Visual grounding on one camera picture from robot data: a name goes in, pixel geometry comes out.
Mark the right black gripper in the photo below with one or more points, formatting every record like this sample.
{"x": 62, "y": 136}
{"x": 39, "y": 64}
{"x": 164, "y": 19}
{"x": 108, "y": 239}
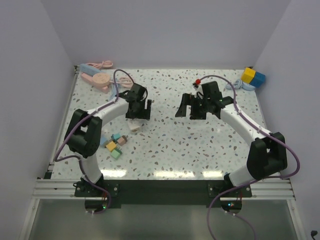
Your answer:
{"x": 186, "y": 100}

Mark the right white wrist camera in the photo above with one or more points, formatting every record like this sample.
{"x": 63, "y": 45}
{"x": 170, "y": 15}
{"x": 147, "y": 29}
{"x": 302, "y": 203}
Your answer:
{"x": 196, "y": 83}

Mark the peach cube socket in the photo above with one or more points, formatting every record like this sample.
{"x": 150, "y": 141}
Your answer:
{"x": 101, "y": 80}

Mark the aluminium frame rail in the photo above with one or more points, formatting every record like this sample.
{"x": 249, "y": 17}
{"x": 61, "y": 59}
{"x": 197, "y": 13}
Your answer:
{"x": 269, "y": 189}

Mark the white cube adapter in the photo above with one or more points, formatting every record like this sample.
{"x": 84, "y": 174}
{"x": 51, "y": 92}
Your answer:
{"x": 134, "y": 125}

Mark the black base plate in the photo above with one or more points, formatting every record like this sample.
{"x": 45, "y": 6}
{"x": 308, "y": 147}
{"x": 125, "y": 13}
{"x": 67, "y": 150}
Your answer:
{"x": 113, "y": 194}

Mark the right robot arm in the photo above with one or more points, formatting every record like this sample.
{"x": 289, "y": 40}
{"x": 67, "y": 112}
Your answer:
{"x": 267, "y": 153}

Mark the yellow and blue cube socket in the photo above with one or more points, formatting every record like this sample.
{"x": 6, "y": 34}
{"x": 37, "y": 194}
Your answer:
{"x": 252, "y": 79}

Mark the pink power strip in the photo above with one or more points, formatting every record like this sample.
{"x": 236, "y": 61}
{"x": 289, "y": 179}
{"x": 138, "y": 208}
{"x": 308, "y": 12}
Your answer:
{"x": 88, "y": 79}

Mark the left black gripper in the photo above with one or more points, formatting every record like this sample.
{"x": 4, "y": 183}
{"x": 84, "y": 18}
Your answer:
{"x": 144, "y": 114}

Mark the blue power strip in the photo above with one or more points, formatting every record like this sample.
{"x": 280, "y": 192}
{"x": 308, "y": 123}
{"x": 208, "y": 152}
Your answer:
{"x": 88, "y": 69}

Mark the green plug adapter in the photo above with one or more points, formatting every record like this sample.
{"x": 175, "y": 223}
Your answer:
{"x": 116, "y": 153}

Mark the teal plug adapter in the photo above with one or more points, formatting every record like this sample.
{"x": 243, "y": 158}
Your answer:
{"x": 115, "y": 137}

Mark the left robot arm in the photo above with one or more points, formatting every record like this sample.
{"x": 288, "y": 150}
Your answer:
{"x": 85, "y": 128}

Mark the mauve plug adapter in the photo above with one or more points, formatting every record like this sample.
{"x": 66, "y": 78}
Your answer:
{"x": 122, "y": 140}

